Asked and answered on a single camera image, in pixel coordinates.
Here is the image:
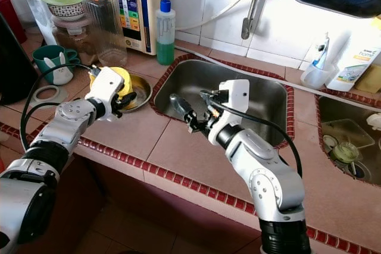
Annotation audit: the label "beige water purifier appliance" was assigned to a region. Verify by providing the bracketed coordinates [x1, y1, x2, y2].
[108, 0, 174, 56]

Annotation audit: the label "white plastic container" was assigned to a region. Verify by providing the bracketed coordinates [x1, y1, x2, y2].
[21, 0, 63, 46]

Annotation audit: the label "clear plastic food container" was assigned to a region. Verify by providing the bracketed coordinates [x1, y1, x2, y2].
[326, 117, 377, 149]

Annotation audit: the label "white detergent bottle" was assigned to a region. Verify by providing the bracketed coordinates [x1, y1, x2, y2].
[327, 19, 381, 93]

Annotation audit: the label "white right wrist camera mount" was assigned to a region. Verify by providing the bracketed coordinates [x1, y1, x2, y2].
[207, 79, 251, 146]

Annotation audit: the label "yellow sponge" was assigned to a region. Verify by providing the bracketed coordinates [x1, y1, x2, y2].
[356, 64, 381, 95]

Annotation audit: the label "green soap bottle blue cap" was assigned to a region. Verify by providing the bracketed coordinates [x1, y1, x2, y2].
[155, 0, 177, 66]

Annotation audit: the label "clear plastic cup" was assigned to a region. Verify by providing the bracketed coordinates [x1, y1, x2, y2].
[301, 61, 336, 90]

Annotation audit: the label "black kettle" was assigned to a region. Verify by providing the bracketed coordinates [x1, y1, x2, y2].
[0, 13, 40, 105]

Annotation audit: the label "glass jar brown contents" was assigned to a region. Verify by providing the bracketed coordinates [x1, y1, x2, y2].
[52, 16, 99, 65]

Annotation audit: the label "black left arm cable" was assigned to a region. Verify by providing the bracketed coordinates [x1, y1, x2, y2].
[21, 62, 102, 154]

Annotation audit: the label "yellow plastic bowl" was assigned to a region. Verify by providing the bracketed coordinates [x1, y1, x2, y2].
[88, 65, 133, 98]

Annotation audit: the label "white hose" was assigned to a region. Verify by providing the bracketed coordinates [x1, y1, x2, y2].
[176, 0, 256, 32]

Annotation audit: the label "steel sink basin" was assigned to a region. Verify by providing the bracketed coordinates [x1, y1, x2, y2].
[149, 55, 296, 148]
[314, 92, 381, 187]

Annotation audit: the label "metal faucet beige filter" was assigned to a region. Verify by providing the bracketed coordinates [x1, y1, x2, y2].
[241, 0, 284, 41]

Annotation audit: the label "green rabbit mug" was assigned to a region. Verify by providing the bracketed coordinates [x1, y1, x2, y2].
[33, 45, 85, 86]

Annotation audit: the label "clear pitcher orange lid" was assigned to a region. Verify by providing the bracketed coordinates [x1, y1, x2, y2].
[80, 0, 129, 68]

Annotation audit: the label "green lidded cup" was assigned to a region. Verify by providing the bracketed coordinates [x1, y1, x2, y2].
[333, 141, 361, 165]

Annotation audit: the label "dark red canister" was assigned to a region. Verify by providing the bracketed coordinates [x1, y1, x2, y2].
[0, 0, 31, 44]

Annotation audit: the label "patterned ceramic bowl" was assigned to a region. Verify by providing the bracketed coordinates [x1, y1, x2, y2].
[48, 2, 87, 20]

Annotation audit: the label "blue white toothbrush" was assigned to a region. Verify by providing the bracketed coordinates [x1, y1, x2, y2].
[313, 33, 332, 70]

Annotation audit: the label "white round lid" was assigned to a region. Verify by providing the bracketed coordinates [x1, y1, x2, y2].
[366, 112, 381, 130]

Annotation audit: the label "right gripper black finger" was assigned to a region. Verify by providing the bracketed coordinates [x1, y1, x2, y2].
[169, 93, 197, 121]
[199, 90, 222, 114]

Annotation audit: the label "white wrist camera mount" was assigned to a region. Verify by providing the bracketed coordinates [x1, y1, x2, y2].
[89, 67, 127, 117]
[207, 79, 251, 146]

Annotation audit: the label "clear plastic ring lid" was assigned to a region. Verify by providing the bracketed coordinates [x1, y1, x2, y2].
[30, 84, 70, 109]

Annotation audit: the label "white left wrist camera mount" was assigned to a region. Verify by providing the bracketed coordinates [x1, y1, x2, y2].
[89, 67, 127, 117]

